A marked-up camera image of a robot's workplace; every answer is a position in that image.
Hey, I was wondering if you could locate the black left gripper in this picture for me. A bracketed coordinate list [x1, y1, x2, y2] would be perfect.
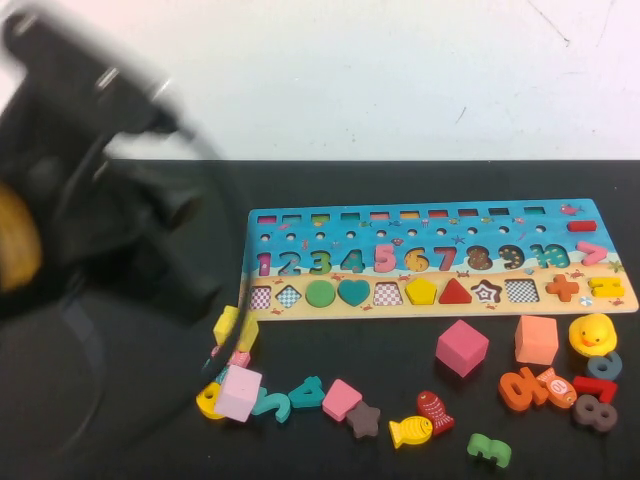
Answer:
[112, 167, 225, 325]

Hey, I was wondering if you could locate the yellow pentagon piece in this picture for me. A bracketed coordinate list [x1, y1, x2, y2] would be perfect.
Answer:
[404, 278, 439, 307]

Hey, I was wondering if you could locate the green circle piece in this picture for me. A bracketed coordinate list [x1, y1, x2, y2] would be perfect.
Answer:
[305, 279, 337, 307]

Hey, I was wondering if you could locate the yellow number six piece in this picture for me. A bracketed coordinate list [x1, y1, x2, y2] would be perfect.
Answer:
[194, 381, 226, 420]

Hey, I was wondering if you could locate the teal heart piece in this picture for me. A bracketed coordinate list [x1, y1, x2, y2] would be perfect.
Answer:
[336, 279, 372, 308]

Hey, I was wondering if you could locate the teal number four piece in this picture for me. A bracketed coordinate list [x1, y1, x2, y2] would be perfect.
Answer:
[287, 375, 325, 410]

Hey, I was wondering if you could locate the pink number five piece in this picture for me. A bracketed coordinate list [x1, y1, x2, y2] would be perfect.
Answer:
[373, 243, 397, 274]

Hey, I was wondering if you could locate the brown star piece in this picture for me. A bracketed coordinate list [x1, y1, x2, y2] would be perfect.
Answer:
[345, 400, 382, 440]

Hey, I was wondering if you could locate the colourful wooden puzzle board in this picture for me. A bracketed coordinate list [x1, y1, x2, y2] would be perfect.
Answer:
[239, 198, 640, 324]

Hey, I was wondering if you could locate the red triangle piece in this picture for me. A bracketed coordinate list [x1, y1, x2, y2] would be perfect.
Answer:
[438, 277, 473, 305]

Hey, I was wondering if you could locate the orange number ten piece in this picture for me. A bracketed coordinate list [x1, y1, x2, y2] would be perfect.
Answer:
[498, 367, 551, 412]

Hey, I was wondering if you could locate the green number three piece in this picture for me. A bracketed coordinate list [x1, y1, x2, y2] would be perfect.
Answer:
[466, 432, 513, 469]

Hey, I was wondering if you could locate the orange plus sign piece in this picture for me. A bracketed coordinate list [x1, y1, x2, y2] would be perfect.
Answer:
[544, 273, 580, 303]

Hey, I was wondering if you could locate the pink greater-than sign piece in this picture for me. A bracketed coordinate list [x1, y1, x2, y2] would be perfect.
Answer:
[574, 240, 609, 266]

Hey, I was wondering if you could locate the yellow equals sign piece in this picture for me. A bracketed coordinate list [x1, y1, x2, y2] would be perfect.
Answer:
[587, 276, 624, 298]

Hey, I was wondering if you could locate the red number seven piece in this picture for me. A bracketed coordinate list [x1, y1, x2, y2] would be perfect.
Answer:
[571, 375, 619, 405]

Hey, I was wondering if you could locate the brown number eight piece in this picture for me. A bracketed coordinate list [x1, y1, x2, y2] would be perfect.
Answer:
[572, 393, 619, 433]

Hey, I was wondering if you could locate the blue-grey number nine piece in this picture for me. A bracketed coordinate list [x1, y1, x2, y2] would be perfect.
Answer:
[585, 350, 624, 381]

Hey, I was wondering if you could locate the yellow cube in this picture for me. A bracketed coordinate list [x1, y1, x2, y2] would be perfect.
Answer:
[212, 305, 260, 353]

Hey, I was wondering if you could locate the pink wooden fish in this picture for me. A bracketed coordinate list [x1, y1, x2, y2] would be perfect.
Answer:
[209, 344, 251, 369]

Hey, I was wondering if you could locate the light pink cube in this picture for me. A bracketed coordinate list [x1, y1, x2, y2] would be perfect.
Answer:
[213, 364, 264, 422]

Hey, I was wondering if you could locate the yellow wooden fish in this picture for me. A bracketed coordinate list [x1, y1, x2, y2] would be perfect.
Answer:
[388, 414, 434, 450]

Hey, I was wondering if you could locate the magenta cube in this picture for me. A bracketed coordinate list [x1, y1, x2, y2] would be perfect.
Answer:
[434, 319, 490, 380]

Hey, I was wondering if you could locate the red wooden fish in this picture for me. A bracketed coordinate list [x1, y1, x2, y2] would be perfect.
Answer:
[416, 390, 456, 436]

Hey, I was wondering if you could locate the salmon cube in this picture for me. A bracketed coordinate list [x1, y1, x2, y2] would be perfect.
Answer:
[513, 314, 559, 366]

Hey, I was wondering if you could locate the orange wooden fish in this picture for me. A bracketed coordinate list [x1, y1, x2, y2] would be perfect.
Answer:
[534, 367, 579, 410]

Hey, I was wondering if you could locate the yellow rubber duck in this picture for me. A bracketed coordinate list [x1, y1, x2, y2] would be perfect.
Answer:
[568, 312, 618, 358]

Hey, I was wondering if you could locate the black camera cable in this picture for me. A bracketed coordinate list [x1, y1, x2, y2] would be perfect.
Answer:
[49, 119, 252, 451]

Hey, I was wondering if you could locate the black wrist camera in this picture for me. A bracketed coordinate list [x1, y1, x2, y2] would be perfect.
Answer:
[2, 9, 177, 137]

